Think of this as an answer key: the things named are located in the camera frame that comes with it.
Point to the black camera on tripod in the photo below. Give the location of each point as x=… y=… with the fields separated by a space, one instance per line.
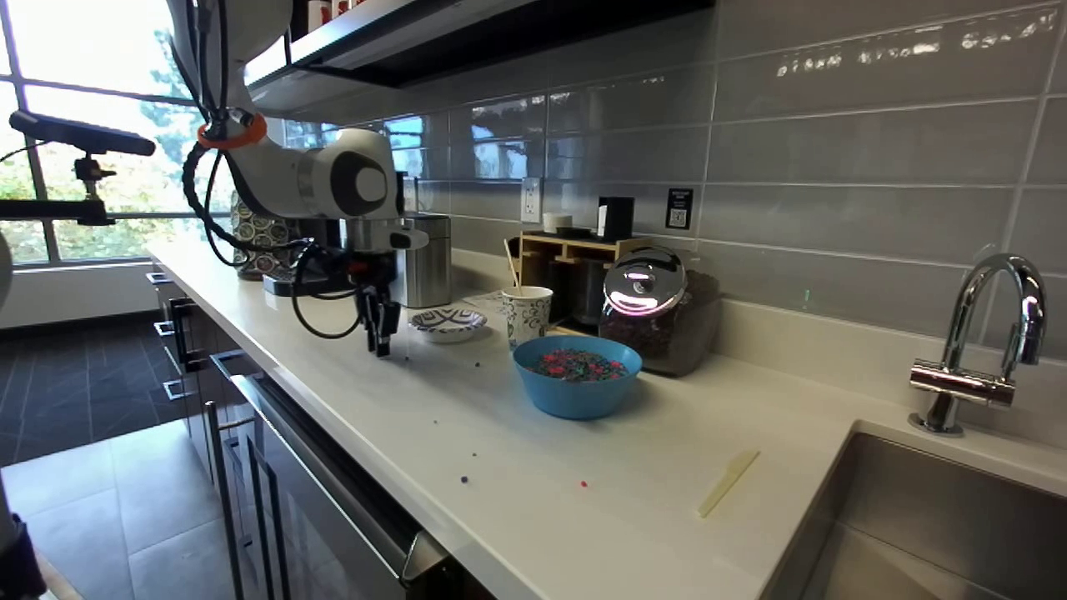
x=78 y=138

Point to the stainless steel sink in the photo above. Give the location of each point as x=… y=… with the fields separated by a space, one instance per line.
x=944 y=535

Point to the window with frame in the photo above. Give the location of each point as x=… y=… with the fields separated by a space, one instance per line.
x=88 y=78

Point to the red cereal piece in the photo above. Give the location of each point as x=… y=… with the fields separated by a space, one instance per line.
x=580 y=484

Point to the blue bowl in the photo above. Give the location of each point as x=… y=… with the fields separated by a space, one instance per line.
x=577 y=395

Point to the dark wall outlet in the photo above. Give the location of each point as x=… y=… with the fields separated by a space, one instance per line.
x=678 y=208

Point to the patterned paper cup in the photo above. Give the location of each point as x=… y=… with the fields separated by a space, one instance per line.
x=524 y=316

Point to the chrome faucet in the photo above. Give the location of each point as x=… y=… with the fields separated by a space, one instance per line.
x=977 y=377

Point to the stainless steel canister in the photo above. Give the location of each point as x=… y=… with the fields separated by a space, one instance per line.
x=429 y=268

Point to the small black box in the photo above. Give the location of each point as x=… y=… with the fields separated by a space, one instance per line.
x=615 y=217

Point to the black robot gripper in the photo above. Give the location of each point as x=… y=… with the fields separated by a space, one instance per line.
x=371 y=274

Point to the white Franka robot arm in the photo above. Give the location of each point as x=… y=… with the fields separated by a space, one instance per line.
x=301 y=179

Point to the colourful cereal in bowl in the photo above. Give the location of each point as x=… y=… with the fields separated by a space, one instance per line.
x=577 y=365

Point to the black coffee machine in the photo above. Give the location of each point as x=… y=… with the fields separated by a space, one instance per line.
x=317 y=238

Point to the dark upper wall shelf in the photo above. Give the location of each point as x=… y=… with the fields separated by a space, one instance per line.
x=467 y=39

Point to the small patterned plate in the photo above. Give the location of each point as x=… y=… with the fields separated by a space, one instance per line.
x=448 y=325

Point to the wooden countertop organizer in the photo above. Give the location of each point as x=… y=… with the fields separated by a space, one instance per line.
x=561 y=255

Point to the stainless steel dishwasher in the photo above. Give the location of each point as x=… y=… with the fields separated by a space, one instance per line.
x=323 y=500

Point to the glass jar with patterned contents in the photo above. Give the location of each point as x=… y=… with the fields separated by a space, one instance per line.
x=258 y=244

